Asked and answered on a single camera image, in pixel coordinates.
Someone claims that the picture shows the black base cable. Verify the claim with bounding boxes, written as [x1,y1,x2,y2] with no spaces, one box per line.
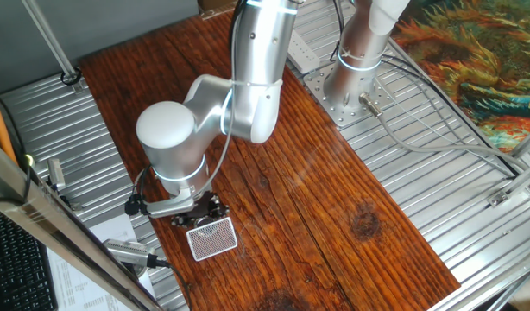
[329,0,346,61]
[379,54,523,179]

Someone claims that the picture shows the black keyboard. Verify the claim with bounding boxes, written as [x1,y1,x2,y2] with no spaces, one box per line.
[0,205,59,311]

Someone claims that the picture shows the wood grain table mat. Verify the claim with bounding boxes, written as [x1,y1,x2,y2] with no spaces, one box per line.
[78,8,461,311]

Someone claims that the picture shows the colourful painted cloth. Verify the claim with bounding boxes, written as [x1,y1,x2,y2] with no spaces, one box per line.
[389,0,530,152]

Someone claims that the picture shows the aluminium frame post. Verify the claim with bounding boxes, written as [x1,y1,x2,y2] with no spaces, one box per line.
[21,0,88,95]

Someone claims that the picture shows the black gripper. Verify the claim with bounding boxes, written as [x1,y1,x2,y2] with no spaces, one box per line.
[169,192,231,229]

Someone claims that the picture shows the thin white cable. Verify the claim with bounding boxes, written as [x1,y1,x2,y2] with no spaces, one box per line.
[375,75,516,178]

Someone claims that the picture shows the thin black cable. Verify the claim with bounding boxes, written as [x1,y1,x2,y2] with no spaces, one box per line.
[0,92,33,206]

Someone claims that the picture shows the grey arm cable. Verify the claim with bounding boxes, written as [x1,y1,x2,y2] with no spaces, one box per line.
[191,16,244,200]

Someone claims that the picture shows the brown cardboard box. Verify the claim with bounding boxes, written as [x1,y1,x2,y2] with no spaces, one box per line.
[198,0,238,16]

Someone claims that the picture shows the wrist camera with grey bracket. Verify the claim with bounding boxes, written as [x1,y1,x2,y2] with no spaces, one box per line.
[124,187,196,219]

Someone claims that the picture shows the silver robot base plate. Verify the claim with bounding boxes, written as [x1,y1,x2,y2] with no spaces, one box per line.
[302,64,394,128]

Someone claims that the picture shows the printed paper sheet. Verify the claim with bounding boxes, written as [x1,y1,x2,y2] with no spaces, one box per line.
[47,213,156,311]

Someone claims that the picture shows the black cable tie loop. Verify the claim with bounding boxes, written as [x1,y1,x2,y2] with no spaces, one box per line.
[60,67,83,86]

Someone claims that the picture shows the aluminium frame rail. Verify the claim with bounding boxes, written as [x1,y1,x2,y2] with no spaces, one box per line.
[428,254,530,311]

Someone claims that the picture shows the shiny steel beam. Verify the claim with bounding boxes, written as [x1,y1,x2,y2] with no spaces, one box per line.
[0,136,165,311]

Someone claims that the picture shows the black camera cable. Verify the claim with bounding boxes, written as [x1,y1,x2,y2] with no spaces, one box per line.
[161,261,192,311]

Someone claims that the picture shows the white power strip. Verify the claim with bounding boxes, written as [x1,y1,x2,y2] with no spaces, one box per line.
[286,29,321,74]

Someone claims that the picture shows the silver camera with black plug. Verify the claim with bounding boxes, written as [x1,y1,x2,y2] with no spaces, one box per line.
[103,238,171,271]

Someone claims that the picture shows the aluminium frame strut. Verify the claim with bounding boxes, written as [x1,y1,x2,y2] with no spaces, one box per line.
[508,124,530,159]
[487,159,530,209]

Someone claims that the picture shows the grey cable with metal connector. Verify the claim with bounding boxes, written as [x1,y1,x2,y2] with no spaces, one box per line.
[358,92,530,182]

